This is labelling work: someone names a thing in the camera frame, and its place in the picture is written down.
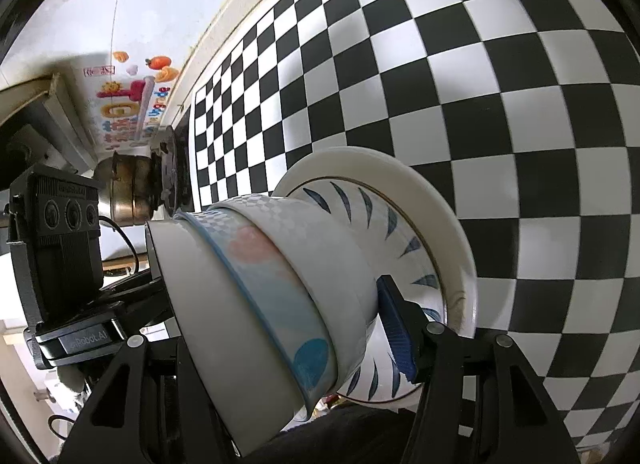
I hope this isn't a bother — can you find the blue leaf pattern bowl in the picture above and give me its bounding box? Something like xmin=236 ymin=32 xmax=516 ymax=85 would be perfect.
xmin=287 ymin=179 xmax=448 ymax=407

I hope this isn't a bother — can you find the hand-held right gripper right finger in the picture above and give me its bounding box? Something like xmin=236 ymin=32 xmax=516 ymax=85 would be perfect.
xmin=377 ymin=274 xmax=581 ymax=464

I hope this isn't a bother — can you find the brass metal pot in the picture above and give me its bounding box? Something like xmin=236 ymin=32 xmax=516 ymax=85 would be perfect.
xmin=92 ymin=151 xmax=156 ymax=227

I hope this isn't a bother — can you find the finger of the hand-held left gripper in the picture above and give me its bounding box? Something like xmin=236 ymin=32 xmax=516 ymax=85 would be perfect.
xmin=97 ymin=277 xmax=173 ymax=330

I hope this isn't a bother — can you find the white plate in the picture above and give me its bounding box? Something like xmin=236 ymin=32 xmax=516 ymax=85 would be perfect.
xmin=272 ymin=147 xmax=478 ymax=342

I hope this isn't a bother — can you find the black white checkered tablecloth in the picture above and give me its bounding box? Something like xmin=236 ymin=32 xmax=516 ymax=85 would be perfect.
xmin=190 ymin=0 xmax=640 ymax=450

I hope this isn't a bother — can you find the black cable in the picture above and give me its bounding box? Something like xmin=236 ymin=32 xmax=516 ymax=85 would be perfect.
xmin=97 ymin=217 xmax=138 ymax=275

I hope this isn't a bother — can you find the plain white bowl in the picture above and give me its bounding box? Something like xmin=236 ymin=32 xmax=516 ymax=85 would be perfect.
xmin=144 ymin=218 xmax=308 ymax=460

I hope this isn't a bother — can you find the colourful wall poster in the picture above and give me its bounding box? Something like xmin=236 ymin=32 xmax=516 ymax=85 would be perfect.
xmin=82 ymin=49 xmax=181 ymax=150

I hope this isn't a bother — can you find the white embossed check bowl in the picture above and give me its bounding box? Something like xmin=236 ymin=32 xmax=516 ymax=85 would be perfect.
xmin=215 ymin=193 xmax=378 ymax=397

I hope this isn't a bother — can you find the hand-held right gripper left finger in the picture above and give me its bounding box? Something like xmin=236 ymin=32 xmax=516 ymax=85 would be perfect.
xmin=59 ymin=334 xmax=236 ymax=464

